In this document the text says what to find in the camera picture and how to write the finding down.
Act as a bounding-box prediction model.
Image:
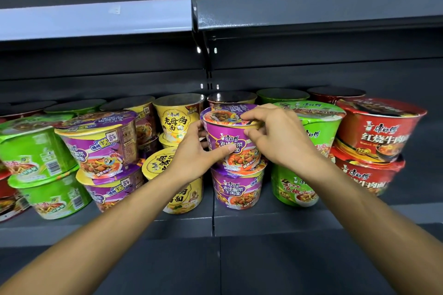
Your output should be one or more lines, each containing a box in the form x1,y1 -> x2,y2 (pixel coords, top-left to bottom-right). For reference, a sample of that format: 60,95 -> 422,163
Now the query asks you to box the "person's right hand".
240,103 -> 328,176

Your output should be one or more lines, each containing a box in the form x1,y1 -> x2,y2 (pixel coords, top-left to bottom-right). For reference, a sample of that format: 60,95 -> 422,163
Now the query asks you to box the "person's left hand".
166,120 -> 239,187

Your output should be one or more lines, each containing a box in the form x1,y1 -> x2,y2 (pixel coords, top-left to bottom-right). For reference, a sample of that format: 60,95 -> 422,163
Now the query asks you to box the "person's right forearm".
303,161 -> 443,295

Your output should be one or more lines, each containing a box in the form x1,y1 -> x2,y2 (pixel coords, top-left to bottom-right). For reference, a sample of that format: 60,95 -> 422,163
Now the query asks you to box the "purple cup noodle bowl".
54,110 -> 139,180
99,95 -> 158,147
200,103 -> 267,173
210,158 -> 268,211
75,163 -> 146,212
207,90 -> 258,107
138,136 -> 161,159

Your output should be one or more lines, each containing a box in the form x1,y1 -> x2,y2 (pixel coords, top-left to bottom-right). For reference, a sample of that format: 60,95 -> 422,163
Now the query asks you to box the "dark metal store shelving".
0,0 -> 443,295

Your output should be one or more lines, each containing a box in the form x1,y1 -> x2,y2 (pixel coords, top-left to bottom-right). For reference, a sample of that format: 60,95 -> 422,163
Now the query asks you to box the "person's left forearm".
0,170 -> 187,295

